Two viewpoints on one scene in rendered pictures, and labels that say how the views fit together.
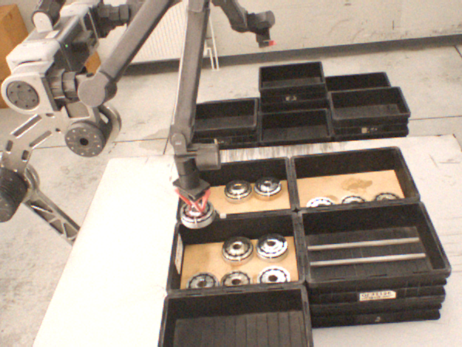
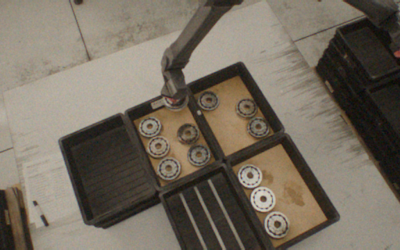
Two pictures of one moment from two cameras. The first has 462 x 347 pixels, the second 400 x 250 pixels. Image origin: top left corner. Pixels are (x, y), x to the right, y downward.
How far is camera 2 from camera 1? 1.04 m
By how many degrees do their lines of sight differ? 44
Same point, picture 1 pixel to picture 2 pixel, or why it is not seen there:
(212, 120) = (374, 39)
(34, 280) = not seen: hidden behind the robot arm
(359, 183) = (296, 195)
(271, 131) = (397, 89)
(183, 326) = (122, 130)
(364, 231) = (242, 215)
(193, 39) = (199, 17)
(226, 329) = (128, 155)
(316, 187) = (278, 163)
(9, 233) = not seen: outside the picture
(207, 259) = (176, 119)
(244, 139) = (360, 76)
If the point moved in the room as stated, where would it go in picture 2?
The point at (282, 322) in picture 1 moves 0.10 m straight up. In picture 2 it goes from (143, 186) to (138, 181)
